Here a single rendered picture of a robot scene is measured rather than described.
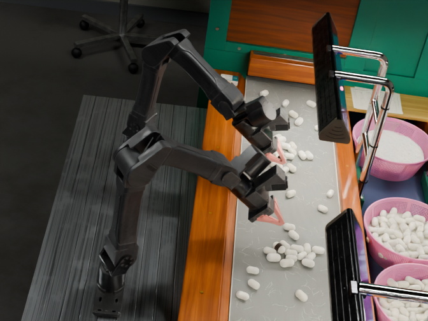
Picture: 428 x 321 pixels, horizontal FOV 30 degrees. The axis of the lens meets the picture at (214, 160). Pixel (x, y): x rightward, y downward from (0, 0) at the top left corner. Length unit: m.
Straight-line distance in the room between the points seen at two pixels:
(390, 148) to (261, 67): 0.52
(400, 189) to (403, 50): 0.52
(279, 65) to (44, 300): 1.20
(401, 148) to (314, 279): 0.75
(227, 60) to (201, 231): 0.88
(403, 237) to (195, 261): 0.63
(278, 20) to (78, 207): 0.96
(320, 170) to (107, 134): 0.69
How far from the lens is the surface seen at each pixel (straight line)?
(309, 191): 2.37
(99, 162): 2.48
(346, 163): 2.49
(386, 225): 2.33
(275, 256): 2.10
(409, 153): 2.68
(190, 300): 1.94
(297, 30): 2.78
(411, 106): 2.84
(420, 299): 1.58
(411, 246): 2.29
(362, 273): 1.62
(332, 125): 2.03
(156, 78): 2.33
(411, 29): 2.81
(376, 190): 2.57
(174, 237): 2.24
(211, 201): 2.22
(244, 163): 1.99
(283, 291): 2.04
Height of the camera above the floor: 2.16
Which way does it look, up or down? 36 degrees down
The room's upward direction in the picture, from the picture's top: 9 degrees clockwise
